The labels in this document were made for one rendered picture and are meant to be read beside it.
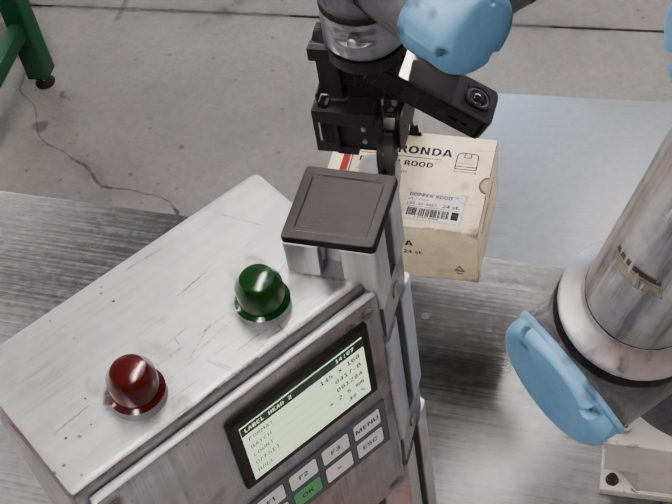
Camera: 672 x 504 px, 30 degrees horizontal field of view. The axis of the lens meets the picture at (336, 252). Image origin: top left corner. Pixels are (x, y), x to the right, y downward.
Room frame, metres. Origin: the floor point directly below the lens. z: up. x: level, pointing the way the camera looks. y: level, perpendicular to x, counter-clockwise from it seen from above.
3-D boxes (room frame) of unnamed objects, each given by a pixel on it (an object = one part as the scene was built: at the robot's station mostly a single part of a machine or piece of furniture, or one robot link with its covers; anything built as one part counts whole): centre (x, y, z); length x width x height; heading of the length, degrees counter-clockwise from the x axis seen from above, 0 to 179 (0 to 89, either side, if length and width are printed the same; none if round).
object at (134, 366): (0.32, 0.10, 1.49); 0.03 x 0.03 x 0.02
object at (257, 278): (0.35, 0.04, 1.49); 0.03 x 0.03 x 0.02
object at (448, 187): (0.83, -0.08, 0.98); 0.16 x 0.12 x 0.07; 68
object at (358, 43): (0.84, -0.06, 1.22); 0.08 x 0.08 x 0.05
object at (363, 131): (0.84, -0.05, 1.14); 0.09 x 0.08 x 0.12; 68
